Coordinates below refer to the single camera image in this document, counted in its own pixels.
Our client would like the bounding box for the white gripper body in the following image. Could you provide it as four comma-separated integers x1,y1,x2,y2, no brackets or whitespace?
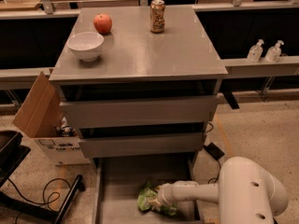
157,183,176,206

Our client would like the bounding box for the green rice chip bag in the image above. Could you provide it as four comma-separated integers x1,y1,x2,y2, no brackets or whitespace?
137,180,178,217

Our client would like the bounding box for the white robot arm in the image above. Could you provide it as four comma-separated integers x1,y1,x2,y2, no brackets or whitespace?
149,157,289,224

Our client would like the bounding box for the open bottom grey drawer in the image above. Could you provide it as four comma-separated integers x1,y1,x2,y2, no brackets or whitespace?
92,154,203,224

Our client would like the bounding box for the middle grey drawer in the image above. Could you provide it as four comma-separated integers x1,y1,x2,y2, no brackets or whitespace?
78,133,206,158

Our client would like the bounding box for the top grey drawer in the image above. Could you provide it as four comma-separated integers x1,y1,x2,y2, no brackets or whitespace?
60,95,218,128

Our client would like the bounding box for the grey drawer cabinet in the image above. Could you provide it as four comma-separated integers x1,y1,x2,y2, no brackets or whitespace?
50,7,227,163

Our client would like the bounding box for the black power adapter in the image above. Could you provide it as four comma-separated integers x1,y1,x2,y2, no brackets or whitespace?
204,143,224,161

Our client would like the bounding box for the cardboard box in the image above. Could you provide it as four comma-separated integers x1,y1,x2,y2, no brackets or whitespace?
13,73,90,165

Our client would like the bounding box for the black metal stand base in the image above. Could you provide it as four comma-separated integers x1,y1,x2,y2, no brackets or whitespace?
0,131,85,224

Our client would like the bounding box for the white ceramic bowl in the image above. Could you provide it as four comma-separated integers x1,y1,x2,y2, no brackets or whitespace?
66,32,104,62

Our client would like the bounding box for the left sanitizer pump bottle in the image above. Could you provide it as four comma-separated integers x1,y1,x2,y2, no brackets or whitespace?
247,39,263,62

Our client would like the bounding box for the sanitizer pump bottle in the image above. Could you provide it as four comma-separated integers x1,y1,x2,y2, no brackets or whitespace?
265,40,284,63
247,39,263,62

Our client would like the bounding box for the red apple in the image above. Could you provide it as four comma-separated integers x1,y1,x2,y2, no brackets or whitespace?
93,14,112,35

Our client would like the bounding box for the right sanitizer pump bottle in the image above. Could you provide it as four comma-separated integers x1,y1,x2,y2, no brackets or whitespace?
265,40,284,63

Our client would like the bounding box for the patterned drink can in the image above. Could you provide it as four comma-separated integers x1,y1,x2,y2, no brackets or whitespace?
150,0,165,33

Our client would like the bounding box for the black adapter cable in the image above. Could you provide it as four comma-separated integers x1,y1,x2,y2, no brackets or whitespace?
206,159,222,185

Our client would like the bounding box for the grey metal rail shelf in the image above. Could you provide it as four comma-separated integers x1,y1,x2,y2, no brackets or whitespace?
0,0,299,91

